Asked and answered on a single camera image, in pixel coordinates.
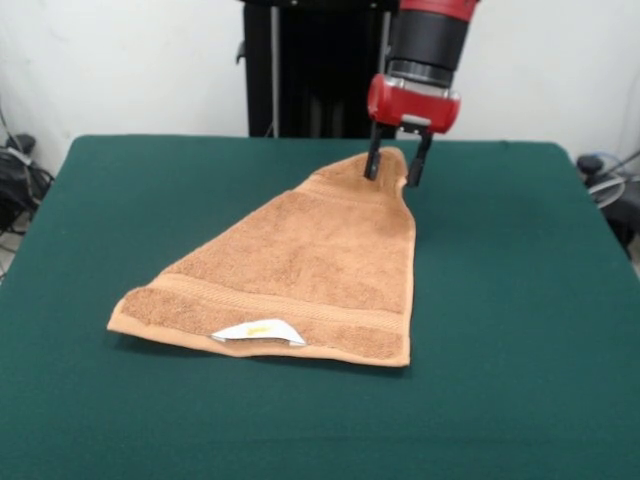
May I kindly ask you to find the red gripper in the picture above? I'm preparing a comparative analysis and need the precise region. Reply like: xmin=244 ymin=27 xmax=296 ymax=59
xmin=363 ymin=74 xmax=462 ymax=189

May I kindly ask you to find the dark green table cloth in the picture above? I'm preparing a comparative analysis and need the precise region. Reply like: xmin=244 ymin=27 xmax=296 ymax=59
xmin=0 ymin=133 xmax=640 ymax=480

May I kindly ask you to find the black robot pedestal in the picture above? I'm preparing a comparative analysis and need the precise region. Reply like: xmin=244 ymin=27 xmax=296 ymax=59
xmin=235 ymin=0 xmax=416 ymax=140

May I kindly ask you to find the tan terry towel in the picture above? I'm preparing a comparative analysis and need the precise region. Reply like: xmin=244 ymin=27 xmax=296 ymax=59
xmin=105 ymin=146 xmax=417 ymax=369

